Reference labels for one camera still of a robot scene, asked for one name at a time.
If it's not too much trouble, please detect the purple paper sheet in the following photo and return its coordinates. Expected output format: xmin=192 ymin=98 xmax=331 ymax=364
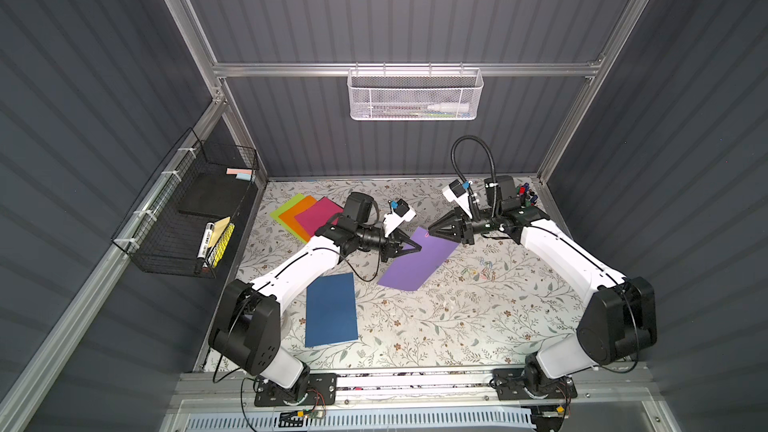
xmin=378 ymin=227 xmax=458 ymax=292

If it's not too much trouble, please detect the magenta paper sheet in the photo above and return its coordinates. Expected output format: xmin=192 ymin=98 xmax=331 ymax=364
xmin=295 ymin=197 xmax=342 ymax=241

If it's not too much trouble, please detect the blue paper sheet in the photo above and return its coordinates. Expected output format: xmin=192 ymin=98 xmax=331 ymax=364
xmin=305 ymin=273 xmax=358 ymax=348

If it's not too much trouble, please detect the orange paper sheet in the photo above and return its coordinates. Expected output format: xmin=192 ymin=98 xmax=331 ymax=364
xmin=278 ymin=196 xmax=317 ymax=243

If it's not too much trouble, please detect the lime green paper sheet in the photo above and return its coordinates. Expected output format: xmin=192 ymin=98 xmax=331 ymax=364
xmin=270 ymin=194 xmax=305 ymax=238

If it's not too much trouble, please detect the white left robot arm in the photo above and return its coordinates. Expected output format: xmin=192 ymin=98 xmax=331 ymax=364
xmin=208 ymin=192 xmax=421 ymax=396

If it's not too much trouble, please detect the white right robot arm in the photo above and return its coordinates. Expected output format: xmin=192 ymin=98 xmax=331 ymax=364
xmin=428 ymin=170 xmax=658 ymax=397

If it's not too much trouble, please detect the pink pen cup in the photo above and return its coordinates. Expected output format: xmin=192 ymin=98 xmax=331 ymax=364
xmin=517 ymin=182 xmax=539 ymax=208

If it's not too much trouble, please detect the white tape roll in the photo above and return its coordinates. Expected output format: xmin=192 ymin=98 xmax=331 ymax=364
xmin=280 ymin=315 xmax=293 ymax=341

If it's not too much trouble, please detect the white mesh wall basket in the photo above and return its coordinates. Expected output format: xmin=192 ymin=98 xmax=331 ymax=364
xmin=346 ymin=67 xmax=484 ymax=121

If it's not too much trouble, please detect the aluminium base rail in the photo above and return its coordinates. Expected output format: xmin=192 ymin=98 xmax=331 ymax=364
xmin=251 ymin=365 xmax=580 ymax=409

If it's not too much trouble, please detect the black wire wall basket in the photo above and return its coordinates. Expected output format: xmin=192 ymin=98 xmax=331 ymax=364
xmin=112 ymin=130 xmax=260 ymax=279

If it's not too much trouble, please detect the aluminium frame post left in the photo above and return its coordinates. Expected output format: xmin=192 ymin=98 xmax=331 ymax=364
xmin=139 ymin=0 xmax=229 ymax=103

